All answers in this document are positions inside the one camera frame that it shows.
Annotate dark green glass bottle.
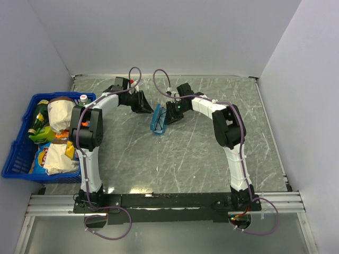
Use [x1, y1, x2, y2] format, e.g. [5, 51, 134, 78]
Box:
[28, 99, 49, 135]

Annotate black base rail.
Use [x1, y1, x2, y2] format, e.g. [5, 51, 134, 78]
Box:
[73, 191, 262, 225]

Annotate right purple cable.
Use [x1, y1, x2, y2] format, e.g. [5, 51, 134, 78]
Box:
[153, 69, 280, 236]

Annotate blue plastic basket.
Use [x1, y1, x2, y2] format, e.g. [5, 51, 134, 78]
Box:
[2, 92, 82, 184]

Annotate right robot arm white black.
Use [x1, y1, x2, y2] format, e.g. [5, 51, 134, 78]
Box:
[165, 83, 254, 211]

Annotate black thin sunglasses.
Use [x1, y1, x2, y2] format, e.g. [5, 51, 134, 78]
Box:
[154, 107, 166, 133]

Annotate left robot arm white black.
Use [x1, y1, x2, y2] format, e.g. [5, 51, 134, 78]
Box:
[69, 77, 154, 213]

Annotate green bottle white cap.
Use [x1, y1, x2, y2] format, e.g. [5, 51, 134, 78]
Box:
[78, 94, 91, 106]

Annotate blue yellow chips bag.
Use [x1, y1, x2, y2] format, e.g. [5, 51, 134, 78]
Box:
[29, 142, 51, 175]

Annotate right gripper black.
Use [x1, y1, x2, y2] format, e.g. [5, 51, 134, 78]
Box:
[164, 101, 190, 125]

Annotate brown white paper bag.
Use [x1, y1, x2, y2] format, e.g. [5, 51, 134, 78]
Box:
[48, 96, 76, 133]

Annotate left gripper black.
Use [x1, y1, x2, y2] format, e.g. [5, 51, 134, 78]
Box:
[122, 90, 154, 114]

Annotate blue translucent glasses case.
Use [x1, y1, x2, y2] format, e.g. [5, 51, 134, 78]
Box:
[150, 104, 166, 135]

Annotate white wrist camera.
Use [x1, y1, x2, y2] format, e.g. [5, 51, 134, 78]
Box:
[166, 87, 180, 102]
[128, 79, 142, 94]

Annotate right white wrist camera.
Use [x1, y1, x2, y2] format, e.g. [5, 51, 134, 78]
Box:
[166, 87, 180, 102]

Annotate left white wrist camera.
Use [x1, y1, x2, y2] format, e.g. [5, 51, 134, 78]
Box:
[128, 79, 142, 94]

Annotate lime green snack pack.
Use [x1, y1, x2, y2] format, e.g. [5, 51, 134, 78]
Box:
[29, 125, 56, 144]

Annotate orange snack pack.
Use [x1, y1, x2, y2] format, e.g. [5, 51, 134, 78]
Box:
[55, 121, 89, 139]

